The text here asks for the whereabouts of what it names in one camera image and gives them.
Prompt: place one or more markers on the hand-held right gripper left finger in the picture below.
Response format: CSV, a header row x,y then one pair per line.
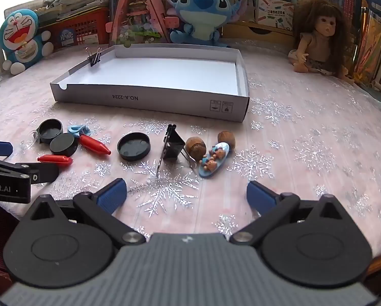
x,y
112,194

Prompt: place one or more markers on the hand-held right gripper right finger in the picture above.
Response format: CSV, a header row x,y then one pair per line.
x,y
260,196

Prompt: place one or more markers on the short red plastic cylinder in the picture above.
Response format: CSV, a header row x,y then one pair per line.
x,y
55,160

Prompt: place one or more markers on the black round puck container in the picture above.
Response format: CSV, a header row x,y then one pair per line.
x,y
63,145

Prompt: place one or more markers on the clear plastic dome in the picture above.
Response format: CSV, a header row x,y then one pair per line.
x,y
34,136

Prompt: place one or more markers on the black round lid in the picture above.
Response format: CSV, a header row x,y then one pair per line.
x,y
133,146

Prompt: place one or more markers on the long red plastic cylinder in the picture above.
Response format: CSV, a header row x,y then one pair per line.
x,y
93,144

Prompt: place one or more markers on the plain blue hair clip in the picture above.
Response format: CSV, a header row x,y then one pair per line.
x,y
79,130

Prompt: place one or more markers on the blue bear hair clip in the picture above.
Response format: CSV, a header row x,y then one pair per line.
x,y
214,159

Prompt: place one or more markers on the brown walnut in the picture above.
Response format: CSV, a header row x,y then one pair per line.
x,y
226,139
196,146

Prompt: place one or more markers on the large black binder clip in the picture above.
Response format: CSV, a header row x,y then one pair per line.
x,y
174,145

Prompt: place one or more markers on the white cardboard box tray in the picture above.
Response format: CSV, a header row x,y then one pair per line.
x,y
162,102

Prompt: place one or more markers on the blue cat plush toy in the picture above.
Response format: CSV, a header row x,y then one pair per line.
x,y
20,38

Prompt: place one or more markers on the small black binder clip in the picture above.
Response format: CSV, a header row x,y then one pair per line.
x,y
95,59

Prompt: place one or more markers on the red plastic basket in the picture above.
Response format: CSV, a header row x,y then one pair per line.
x,y
79,28

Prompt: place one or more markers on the wooden drawer unit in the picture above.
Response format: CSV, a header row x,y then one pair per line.
x,y
241,33

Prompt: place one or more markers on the brown-haired baby doll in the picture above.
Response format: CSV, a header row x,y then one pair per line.
x,y
321,35

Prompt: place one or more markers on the small pink box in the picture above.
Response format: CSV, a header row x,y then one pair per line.
x,y
170,21

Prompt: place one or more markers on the pink triangular display house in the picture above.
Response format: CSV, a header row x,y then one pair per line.
x,y
136,12

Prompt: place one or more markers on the white printed cardboard box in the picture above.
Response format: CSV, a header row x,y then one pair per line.
x,y
273,11

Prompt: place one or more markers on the blue alien plush toy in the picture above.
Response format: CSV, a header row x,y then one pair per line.
x,y
201,12

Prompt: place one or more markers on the row of thin upright books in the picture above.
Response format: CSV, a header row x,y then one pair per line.
x,y
372,38

